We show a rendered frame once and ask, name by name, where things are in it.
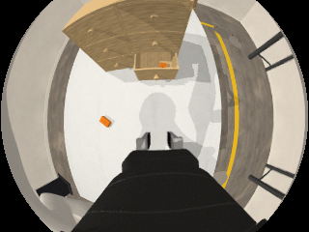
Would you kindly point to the light wooden chest of drawers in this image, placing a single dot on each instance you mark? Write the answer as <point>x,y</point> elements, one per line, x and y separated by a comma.
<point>98,5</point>

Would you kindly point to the orange rectangular block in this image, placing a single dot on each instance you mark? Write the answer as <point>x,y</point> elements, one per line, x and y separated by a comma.
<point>105,121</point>
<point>162,65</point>

